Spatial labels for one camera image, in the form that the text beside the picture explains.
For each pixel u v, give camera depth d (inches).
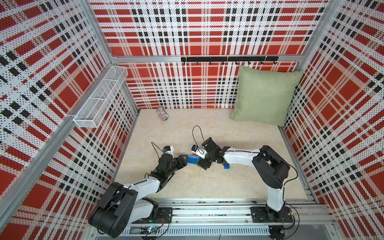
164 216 28.9
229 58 34.9
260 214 28.9
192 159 35.7
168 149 31.8
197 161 35.4
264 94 38.4
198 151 31.5
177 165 30.9
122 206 16.8
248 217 29.5
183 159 31.8
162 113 45.3
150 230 27.3
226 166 35.6
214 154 29.2
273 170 19.4
